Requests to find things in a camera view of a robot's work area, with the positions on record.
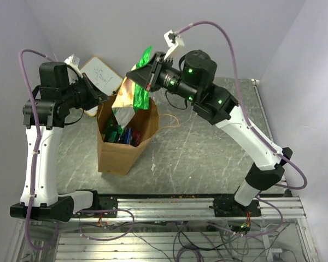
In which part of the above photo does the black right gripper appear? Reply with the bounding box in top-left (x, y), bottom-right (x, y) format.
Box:
top-left (127, 51), bottom-right (199, 103)

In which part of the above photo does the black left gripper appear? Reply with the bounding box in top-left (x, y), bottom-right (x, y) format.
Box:
top-left (62, 72), bottom-right (110, 110)

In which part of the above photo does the green cassava chips bag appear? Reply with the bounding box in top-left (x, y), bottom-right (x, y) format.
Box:
top-left (111, 45), bottom-right (153, 129)

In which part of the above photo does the brown paper bag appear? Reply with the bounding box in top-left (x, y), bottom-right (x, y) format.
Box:
top-left (97, 96), bottom-right (159, 175)

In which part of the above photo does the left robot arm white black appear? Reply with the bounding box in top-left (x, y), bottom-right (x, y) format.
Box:
top-left (10, 62), bottom-right (109, 222)

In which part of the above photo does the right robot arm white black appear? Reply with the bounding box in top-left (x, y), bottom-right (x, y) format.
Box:
top-left (126, 50), bottom-right (293, 216)

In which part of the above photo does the green snack packet in bag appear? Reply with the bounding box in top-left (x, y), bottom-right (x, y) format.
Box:
top-left (102, 124), bottom-right (120, 143)

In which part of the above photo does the small whiteboard yellow frame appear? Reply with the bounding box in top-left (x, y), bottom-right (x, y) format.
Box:
top-left (79, 56), bottom-right (125, 117)

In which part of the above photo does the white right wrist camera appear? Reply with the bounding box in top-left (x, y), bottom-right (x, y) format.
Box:
top-left (164, 30), bottom-right (185, 60)

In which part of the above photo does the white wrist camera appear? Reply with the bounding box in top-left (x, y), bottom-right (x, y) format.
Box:
top-left (164, 30), bottom-right (185, 60)
top-left (64, 54), bottom-right (81, 76)

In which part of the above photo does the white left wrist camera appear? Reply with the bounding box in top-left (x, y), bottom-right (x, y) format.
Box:
top-left (64, 54), bottom-right (81, 76)

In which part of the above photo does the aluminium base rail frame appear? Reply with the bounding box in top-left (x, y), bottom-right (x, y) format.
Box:
top-left (9, 194), bottom-right (319, 261)

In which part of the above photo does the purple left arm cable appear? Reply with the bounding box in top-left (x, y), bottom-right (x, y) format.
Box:
top-left (18, 49), bottom-right (61, 251)

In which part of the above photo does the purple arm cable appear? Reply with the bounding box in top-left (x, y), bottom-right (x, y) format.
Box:
top-left (176, 21), bottom-right (308, 190)
top-left (18, 49), bottom-right (61, 251)

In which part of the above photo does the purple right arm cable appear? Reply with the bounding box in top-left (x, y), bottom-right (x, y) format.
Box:
top-left (176, 21), bottom-right (308, 190)

